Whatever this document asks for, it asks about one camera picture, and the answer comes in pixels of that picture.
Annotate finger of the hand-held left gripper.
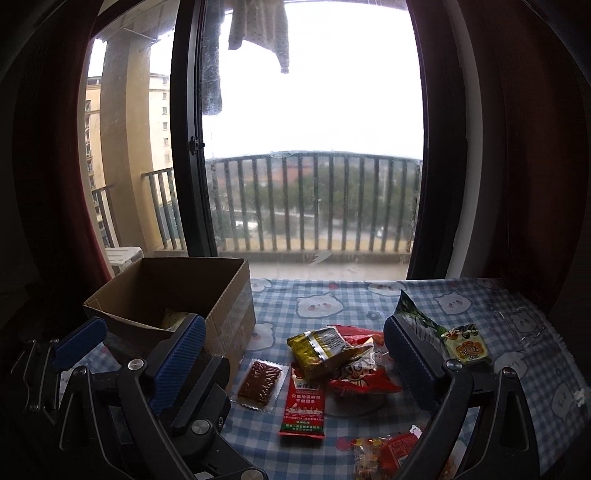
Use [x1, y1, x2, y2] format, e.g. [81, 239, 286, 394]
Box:
[168, 356, 269, 480]
[51, 318, 108, 374]

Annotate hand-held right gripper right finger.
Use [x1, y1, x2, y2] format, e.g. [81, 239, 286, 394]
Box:
[383, 315, 541, 480]

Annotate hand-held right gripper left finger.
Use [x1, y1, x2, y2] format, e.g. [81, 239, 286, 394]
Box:
[58, 314, 207, 480]

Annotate clear packet brown-red snack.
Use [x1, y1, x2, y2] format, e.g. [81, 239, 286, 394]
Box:
[236, 359, 284, 413]

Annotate green snack bag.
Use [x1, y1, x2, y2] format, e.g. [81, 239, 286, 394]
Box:
[396, 290, 446, 358]

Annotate red white snack bag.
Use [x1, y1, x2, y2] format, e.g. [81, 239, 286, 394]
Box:
[328, 344, 402, 408]

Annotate plain red snack packet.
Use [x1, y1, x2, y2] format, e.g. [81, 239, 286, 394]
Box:
[332, 324, 387, 352]

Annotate small yellow-green cartoon packet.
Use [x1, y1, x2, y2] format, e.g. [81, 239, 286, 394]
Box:
[438, 323, 491, 366]

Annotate brown cardboard box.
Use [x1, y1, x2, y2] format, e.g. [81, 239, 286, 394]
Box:
[83, 257, 257, 398]

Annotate small red snack packet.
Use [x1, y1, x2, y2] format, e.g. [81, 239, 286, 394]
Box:
[379, 431, 423, 468]

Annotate tall red snack sachet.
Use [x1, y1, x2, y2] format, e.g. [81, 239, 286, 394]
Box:
[279, 364, 329, 439]

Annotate clear packet orange snacks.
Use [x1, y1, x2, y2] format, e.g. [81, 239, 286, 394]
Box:
[351, 438, 384, 480]

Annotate pale yellow snack packet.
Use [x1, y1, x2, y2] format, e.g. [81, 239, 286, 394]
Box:
[161, 310, 191, 331]

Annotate blue checked printed tablecloth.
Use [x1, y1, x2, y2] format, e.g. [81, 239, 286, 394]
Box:
[83, 277, 591, 480]

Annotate white air conditioner unit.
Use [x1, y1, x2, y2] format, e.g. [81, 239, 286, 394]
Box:
[107, 247, 144, 278]

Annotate clear plastic wrapper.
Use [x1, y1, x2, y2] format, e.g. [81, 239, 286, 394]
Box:
[492, 305, 555, 358]

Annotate dark red curtain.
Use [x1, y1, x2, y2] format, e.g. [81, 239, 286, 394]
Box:
[0, 0, 116, 333]
[455, 0, 591, 315]

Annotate balcony railing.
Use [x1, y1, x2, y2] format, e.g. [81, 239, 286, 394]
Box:
[90, 151, 423, 254]

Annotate apartment building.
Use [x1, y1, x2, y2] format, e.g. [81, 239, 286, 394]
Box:
[84, 73, 172, 191]

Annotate dark grey hanging cloth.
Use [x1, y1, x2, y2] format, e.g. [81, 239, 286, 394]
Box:
[202, 0, 225, 114]

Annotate light hanging garment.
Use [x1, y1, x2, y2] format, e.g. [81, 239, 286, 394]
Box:
[228, 0, 290, 75]

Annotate black window frame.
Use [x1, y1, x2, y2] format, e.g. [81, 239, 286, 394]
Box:
[170, 0, 462, 280]

